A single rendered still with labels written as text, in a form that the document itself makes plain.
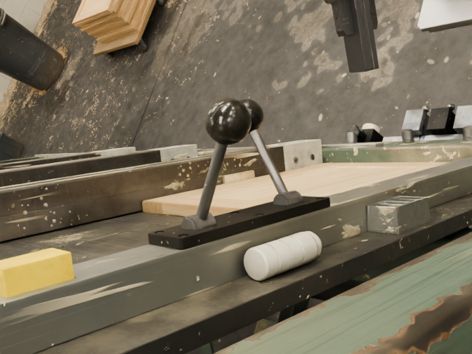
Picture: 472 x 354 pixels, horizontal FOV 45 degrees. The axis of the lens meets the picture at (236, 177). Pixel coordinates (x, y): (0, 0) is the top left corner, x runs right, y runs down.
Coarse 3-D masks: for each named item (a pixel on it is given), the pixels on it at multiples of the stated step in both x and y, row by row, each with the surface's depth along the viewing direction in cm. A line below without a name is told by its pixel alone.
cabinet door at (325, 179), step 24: (312, 168) 119; (336, 168) 117; (360, 168) 113; (384, 168) 109; (408, 168) 105; (192, 192) 98; (216, 192) 97; (240, 192) 95; (264, 192) 92; (312, 192) 87; (336, 192) 85
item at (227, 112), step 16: (208, 112) 46; (224, 112) 45; (240, 112) 45; (208, 128) 46; (224, 128) 45; (240, 128) 45; (224, 144) 46; (208, 176) 48; (208, 192) 49; (208, 208) 50; (192, 224) 50; (208, 224) 50
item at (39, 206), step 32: (192, 160) 102; (224, 160) 107; (256, 160) 113; (288, 160) 119; (320, 160) 126; (0, 192) 79; (32, 192) 82; (64, 192) 85; (96, 192) 89; (128, 192) 93; (160, 192) 97; (0, 224) 79; (32, 224) 82; (64, 224) 85
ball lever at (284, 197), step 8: (248, 104) 60; (256, 104) 61; (256, 112) 60; (256, 120) 60; (256, 128) 61; (256, 136) 61; (256, 144) 61; (264, 144) 61; (264, 152) 60; (264, 160) 60; (272, 160) 60; (272, 168) 60; (272, 176) 60; (280, 176) 60; (280, 184) 59; (280, 192) 59; (288, 192) 59; (296, 192) 59; (280, 200) 58; (288, 200) 58; (296, 200) 58
